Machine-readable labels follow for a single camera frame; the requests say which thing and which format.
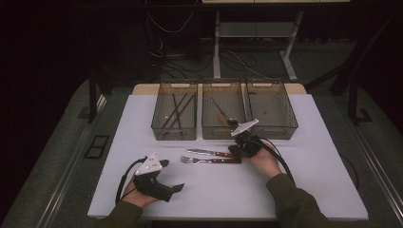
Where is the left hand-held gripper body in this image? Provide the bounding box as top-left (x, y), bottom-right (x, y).
top-left (132, 153), bottom-right (175, 202)

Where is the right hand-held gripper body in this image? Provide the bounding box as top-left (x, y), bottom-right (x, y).
top-left (227, 118), bottom-right (262, 159)

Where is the metal spoon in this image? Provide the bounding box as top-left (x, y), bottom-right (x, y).
top-left (210, 97), bottom-right (237, 125)

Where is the smoked plastic bin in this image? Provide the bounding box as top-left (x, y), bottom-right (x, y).
top-left (201, 81), bottom-right (247, 141)
top-left (245, 80), bottom-right (299, 141)
top-left (150, 82), bottom-right (199, 142)

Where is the wooden handle fork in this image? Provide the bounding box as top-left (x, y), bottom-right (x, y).
top-left (180, 155), bottom-right (242, 165)

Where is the wooden handle knife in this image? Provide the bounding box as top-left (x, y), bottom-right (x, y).
top-left (185, 148), bottom-right (239, 159)

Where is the brown chopstick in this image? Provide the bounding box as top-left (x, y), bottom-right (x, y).
top-left (167, 94), bottom-right (195, 130)
top-left (161, 92), bottom-right (188, 129)

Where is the person's left hand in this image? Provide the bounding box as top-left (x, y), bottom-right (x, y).
top-left (122, 181), bottom-right (158, 209)

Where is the person's right hand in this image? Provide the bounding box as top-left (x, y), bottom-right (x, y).
top-left (243, 142), bottom-right (283, 180)

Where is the white table cover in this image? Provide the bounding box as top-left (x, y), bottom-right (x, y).
top-left (86, 93), bottom-right (370, 221)

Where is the black stand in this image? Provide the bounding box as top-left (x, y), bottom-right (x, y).
top-left (87, 67), bottom-right (99, 124)
top-left (346, 79), bottom-right (374, 126)

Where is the left hand-held gripper cable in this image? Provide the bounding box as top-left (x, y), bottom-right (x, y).
top-left (115, 155), bottom-right (148, 203)

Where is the white floor cable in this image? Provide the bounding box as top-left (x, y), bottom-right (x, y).
top-left (226, 49), bottom-right (265, 79)

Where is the bundle of black floor cables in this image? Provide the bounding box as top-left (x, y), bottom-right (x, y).
top-left (160, 53), bottom-right (213, 80)

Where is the metal floor rail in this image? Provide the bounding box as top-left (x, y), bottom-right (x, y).
top-left (346, 120), bottom-right (403, 219)
top-left (41, 94), bottom-right (107, 228)

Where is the white metal desk frame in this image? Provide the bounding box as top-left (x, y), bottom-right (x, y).
top-left (212, 10), bottom-right (304, 83)

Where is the hanging white cable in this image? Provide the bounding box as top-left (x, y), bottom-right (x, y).
top-left (146, 10), bottom-right (195, 33)

